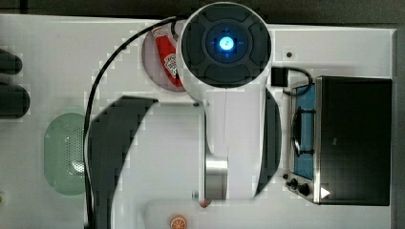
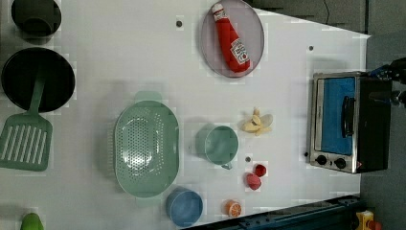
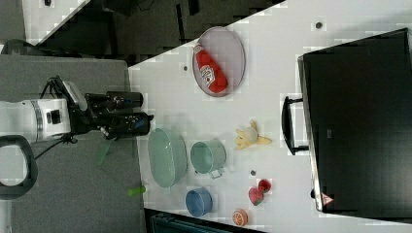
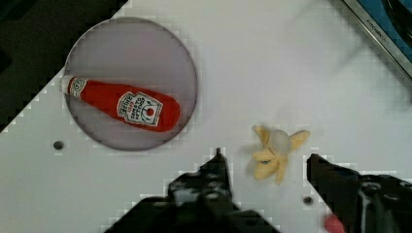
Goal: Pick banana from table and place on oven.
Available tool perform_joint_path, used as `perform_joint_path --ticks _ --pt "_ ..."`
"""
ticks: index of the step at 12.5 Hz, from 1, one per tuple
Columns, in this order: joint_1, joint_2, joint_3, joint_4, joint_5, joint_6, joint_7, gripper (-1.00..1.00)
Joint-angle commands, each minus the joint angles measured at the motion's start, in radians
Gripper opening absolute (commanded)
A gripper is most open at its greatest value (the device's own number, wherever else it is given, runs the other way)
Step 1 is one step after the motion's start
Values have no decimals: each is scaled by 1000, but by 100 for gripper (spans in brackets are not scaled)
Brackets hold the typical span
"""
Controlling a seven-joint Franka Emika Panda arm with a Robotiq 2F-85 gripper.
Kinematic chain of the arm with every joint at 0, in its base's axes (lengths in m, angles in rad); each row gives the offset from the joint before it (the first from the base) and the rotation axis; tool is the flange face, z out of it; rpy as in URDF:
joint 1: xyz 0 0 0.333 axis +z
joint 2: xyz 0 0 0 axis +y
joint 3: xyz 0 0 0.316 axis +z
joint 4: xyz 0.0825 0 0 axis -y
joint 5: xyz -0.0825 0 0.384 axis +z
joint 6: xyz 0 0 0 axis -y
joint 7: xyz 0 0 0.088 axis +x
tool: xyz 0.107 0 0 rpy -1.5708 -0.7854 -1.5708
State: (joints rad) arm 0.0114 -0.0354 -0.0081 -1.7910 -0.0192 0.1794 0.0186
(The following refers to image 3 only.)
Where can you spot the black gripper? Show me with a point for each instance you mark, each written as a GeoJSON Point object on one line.
{"type": "Point", "coordinates": [138, 124]}

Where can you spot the peeled toy banana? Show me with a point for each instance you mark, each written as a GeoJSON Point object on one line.
{"type": "Point", "coordinates": [249, 136]}

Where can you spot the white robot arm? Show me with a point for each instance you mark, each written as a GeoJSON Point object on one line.
{"type": "Point", "coordinates": [62, 112]}

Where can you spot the black toaster oven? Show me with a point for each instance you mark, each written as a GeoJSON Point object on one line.
{"type": "Point", "coordinates": [357, 102]}

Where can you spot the green perforated colander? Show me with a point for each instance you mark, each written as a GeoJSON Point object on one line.
{"type": "Point", "coordinates": [168, 157]}

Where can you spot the green toy vegetable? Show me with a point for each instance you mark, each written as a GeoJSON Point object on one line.
{"type": "Point", "coordinates": [136, 190]}

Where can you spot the red ketchup bottle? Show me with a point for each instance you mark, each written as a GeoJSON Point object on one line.
{"type": "Point", "coordinates": [211, 73]}

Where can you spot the grey round plate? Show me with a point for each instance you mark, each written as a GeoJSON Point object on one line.
{"type": "Point", "coordinates": [227, 51]}

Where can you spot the blue bowl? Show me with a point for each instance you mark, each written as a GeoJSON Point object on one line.
{"type": "Point", "coordinates": [199, 202]}

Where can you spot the toy orange slice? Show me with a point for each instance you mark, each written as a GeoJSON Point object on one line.
{"type": "Point", "coordinates": [240, 217]}

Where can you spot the light red toy strawberry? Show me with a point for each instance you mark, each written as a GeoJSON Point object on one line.
{"type": "Point", "coordinates": [255, 196]}

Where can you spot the dark red toy strawberry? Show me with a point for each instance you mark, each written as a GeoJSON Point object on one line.
{"type": "Point", "coordinates": [264, 186]}

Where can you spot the green cup with handle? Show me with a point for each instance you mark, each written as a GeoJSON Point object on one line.
{"type": "Point", "coordinates": [208, 157]}

